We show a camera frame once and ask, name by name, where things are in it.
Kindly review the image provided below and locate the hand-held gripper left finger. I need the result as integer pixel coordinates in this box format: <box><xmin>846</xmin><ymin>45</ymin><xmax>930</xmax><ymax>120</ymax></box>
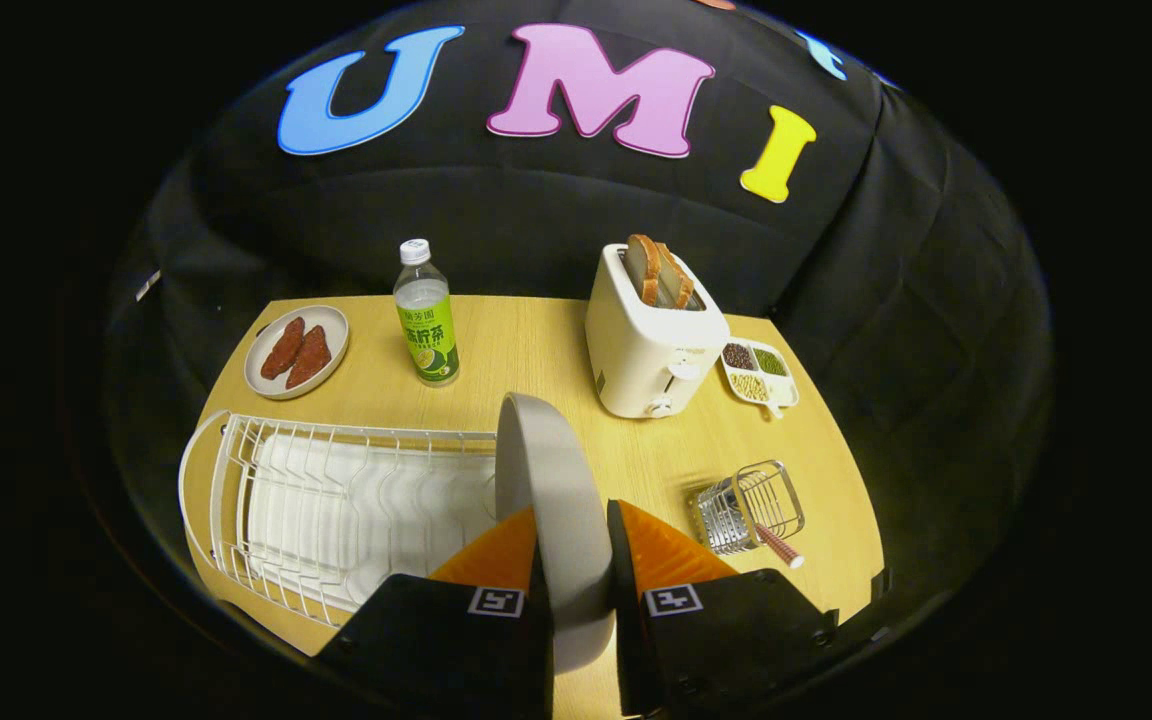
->
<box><xmin>316</xmin><ymin>505</ymin><xmax>555</xmax><ymax>720</ymax></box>

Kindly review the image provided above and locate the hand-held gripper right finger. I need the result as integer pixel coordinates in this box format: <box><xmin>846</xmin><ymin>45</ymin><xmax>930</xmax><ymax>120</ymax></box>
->
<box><xmin>606</xmin><ymin>498</ymin><xmax>842</xmax><ymax>720</ymax></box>

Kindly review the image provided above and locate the spoon with pink striped handle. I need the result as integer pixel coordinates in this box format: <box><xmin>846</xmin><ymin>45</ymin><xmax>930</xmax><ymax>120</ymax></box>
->
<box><xmin>754</xmin><ymin>523</ymin><xmax>805</xmax><ymax>569</ymax></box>

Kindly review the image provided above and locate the silver wire basket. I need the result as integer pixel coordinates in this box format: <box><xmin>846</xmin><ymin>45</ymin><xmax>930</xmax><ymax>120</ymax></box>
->
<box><xmin>688</xmin><ymin>460</ymin><xmax>805</xmax><ymax>557</ymax></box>

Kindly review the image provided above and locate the beige round plate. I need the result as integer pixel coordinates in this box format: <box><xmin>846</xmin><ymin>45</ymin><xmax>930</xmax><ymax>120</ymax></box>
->
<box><xmin>494</xmin><ymin>392</ymin><xmax>617</xmax><ymax>673</ymax></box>

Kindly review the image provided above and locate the white wire dish rack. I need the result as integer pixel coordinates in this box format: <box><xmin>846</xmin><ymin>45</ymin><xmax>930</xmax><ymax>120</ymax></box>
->
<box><xmin>178</xmin><ymin>410</ymin><xmax>499</xmax><ymax>629</ymax></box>

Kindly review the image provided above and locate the white divided bean dish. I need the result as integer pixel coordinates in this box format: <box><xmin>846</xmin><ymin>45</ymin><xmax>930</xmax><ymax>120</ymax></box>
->
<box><xmin>719</xmin><ymin>339</ymin><xmax>799</xmax><ymax>419</ymax></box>

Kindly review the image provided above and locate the small grey plate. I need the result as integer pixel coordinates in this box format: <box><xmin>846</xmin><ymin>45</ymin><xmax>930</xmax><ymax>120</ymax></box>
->
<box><xmin>244</xmin><ymin>305</ymin><xmax>350</xmax><ymax>400</ymax></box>

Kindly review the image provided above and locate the white toaster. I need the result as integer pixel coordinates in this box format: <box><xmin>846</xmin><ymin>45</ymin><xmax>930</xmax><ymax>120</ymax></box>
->
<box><xmin>584</xmin><ymin>243</ymin><xmax>732</xmax><ymax>419</ymax></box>

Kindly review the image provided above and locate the green label drink bottle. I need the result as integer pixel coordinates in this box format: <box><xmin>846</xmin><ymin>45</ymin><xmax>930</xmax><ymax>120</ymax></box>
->
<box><xmin>393</xmin><ymin>238</ymin><xmax>460</xmax><ymax>387</ymax></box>

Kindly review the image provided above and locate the brown meat piece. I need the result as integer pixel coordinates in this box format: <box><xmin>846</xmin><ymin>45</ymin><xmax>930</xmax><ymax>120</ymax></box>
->
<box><xmin>285</xmin><ymin>325</ymin><xmax>333</xmax><ymax>390</ymax></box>
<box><xmin>259</xmin><ymin>317</ymin><xmax>306</xmax><ymax>381</ymax></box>

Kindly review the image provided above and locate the toast slice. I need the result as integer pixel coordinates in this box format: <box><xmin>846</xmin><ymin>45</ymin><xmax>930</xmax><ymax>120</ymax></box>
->
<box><xmin>624</xmin><ymin>234</ymin><xmax>662</xmax><ymax>306</ymax></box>
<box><xmin>654</xmin><ymin>243</ymin><xmax>695</xmax><ymax>309</ymax></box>

